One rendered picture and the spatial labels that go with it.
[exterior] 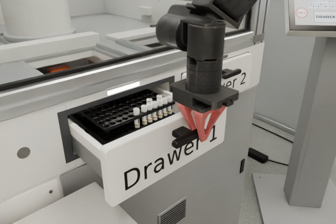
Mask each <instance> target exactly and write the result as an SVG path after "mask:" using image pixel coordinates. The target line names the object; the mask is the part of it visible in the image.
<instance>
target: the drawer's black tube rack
mask: <svg viewBox="0 0 336 224"><path fill-rule="evenodd" d="M157 95H159V94H158V93H156V92H154V91H151V90H149V89H145V90H142V91H139V92H136V93H133V94H130V95H127V96H124V97H121V98H118V99H115V100H112V101H109V102H106V103H103V104H100V105H97V106H94V107H91V108H88V109H85V110H82V111H79V112H76V113H73V114H70V115H67V117H68V118H69V119H70V118H71V119H72V120H73V121H75V122H76V123H77V124H79V125H80V126H81V127H82V128H84V130H85V132H86V133H90V134H91V135H92V136H94V137H95V138H96V139H97V140H99V141H100V142H101V143H102V144H104V145H105V144H108V143H110V142H112V141H114V140H117V139H119V138H121V137H124V136H126V135H128V134H131V133H133V132H135V131H138V130H140V129H142V128H144V127H147V126H149V125H151V124H154V123H156V122H158V121H161V120H163V119H165V118H168V117H170V116H172V115H175V113H174V112H172V113H171V114H167V116H162V118H157V120H152V122H148V118H147V124H142V117H141V118H139V122H140V127H138V128H136V127H135V121H131V122H129V123H126V124H124V125H121V126H119V127H116V128H114V129H111V130H109V131H106V132H105V131H104V130H102V129H101V128H100V125H103V124H108V122H111V121H113V120H116V119H118V118H121V117H124V116H126V115H129V114H132V113H133V112H134V108H139V110H141V106H142V105H147V99H148V98H151V99H152V101H157Z"/></svg>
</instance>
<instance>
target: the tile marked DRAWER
mask: <svg viewBox="0 0 336 224"><path fill-rule="evenodd" d="M313 15H314V22H315V23H336V11H315V10H314V11H313Z"/></svg>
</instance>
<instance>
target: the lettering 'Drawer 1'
mask: <svg viewBox="0 0 336 224"><path fill-rule="evenodd" d="M212 129H213V136H212V140H210V142H212V141H214V140H215V139H217V137H215V125H214V126H213V127H212ZM199 139H200V138H197V140H196V150H198V145H199ZM189 144H192V146H190V147H189V148H187V146H188V145H189ZM192 147H194V143H193V142H192V141H191V142H189V143H187V144H186V146H185V148H184V154H185V155H190V154H191V153H192V152H193V150H192V151H191V152H189V153H187V152H186V151H187V150H189V149H190V148H192ZM181 150H182V147H180V149H179V154H178V155H177V151H176V150H174V151H173V155H172V160H171V157H170V153H168V154H167V156H168V159H169V163H170V165H172V164H173V160H174V156H176V160H177V161H179V159H180V155H181ZM159 160H162V162H160V163H159V164H157V165H156V166H155V168H154V172H155V173H158V172H160V171H161V169H162V170H163V169H164V159H163V158H162V157H161V158H158V159H157V160H156V161H155V162H154V163H156V162H157V161H159ZM161 164H162V166H161V168H160V169H159V170H156V168H157V166H159V165H161ZM150 165H152V162H151V163H149V164H148V165H147V166H144V179H147V168H148V167H149V166H150ZM131 171H137V180H136V182H135V183H134V184H132V185H131V186H129V187H128V178H127V173H129V172H131ZM139 179H140V170H139V169H138V168H136V167H135V168H132V169H130V170H128V171H126V172H124V182H125V190H128V189H130V188H131V187H133V186H134V185H135V184H136V183H137V182H138V181H139Z"/></svg>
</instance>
